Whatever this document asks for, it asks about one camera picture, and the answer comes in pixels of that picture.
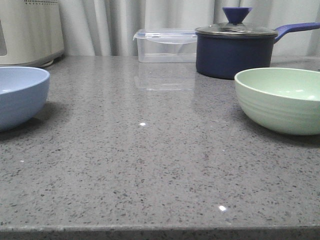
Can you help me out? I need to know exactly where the light green bowl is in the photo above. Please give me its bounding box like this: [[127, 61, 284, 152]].
[[234, 67, 320, 136]]

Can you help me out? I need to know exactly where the light blue bowl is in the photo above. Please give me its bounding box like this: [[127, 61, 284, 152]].
[[0, 66, 50, 132]]

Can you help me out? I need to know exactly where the clear plastic food container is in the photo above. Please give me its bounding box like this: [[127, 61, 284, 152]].
[[133, 28, 197, 63]]

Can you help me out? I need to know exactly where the dark blue saucepan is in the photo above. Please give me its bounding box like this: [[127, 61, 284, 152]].
[[195, 22, 320, 80]]

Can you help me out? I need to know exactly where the white curtain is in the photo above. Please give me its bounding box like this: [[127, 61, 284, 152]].
[[59, 0, 320, 56]]

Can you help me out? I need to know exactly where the glass lid with blue knob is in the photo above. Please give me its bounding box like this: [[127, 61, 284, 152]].
[[195, 7, 278, 37]]

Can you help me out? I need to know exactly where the white kitchen appliance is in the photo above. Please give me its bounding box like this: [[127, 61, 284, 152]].
[[0, 0, 65, 67]]

